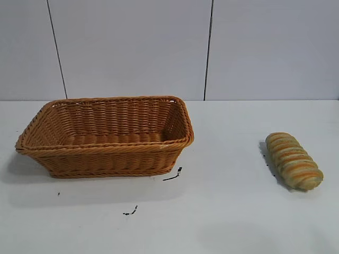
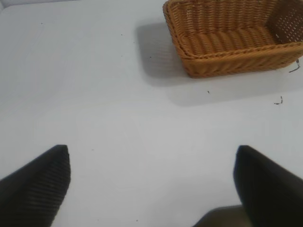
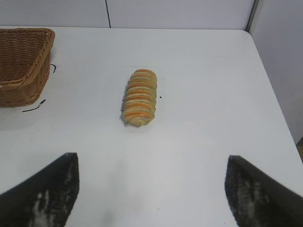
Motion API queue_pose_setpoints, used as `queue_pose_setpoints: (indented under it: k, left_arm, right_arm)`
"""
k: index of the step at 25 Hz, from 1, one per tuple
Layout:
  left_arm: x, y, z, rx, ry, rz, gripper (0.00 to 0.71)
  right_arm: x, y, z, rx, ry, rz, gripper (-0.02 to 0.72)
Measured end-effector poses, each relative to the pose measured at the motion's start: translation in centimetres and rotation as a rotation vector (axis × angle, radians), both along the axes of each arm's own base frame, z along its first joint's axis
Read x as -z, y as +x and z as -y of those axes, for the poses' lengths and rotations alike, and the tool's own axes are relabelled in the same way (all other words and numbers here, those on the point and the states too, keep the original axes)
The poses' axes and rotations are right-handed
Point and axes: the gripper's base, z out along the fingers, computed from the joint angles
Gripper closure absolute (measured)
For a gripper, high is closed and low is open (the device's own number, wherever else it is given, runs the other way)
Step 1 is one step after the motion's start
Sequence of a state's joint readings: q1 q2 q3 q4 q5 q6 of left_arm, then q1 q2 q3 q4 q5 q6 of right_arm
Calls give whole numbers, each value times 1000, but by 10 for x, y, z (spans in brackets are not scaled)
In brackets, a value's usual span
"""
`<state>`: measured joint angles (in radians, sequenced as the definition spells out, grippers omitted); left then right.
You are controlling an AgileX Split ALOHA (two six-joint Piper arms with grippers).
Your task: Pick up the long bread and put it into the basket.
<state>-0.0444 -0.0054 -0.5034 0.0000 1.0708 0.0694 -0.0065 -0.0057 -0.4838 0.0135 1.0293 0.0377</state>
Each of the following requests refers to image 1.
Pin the brown woven wicker basket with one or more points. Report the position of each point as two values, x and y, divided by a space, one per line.
106 158

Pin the long striped bread loaf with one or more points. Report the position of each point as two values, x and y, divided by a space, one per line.
291 161

